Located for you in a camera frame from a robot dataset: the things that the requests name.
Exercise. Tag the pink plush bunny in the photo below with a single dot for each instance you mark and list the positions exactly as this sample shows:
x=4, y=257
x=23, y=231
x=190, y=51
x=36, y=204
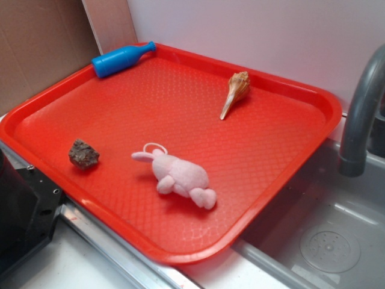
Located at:
x=175, y=175

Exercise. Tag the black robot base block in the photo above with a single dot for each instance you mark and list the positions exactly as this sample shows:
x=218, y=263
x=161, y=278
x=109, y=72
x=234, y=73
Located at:
x=30, y=206

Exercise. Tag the grey toy faucet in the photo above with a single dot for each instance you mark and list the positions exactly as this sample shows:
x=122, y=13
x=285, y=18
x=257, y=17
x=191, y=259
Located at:
x=364, y=126

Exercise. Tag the red plastic tray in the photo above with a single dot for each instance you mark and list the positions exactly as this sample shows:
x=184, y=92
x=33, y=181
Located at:
x=173, y=98

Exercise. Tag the brown cardboard panel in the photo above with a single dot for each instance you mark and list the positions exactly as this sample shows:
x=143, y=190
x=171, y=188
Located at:
x=42, y=42

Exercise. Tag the blue plastic bottle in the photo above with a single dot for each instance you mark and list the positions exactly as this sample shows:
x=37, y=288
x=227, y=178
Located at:
x=120, y=59

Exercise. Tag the brown rough rock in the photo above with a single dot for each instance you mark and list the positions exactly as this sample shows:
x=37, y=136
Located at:
x=82, y=155

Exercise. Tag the brown spiral seashell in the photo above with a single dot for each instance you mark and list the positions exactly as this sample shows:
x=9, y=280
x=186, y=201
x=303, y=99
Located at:
x=238, y=88

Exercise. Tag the grey toy sink basin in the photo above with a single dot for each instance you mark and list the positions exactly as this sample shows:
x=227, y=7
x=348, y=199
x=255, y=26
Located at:
x=322, y=230

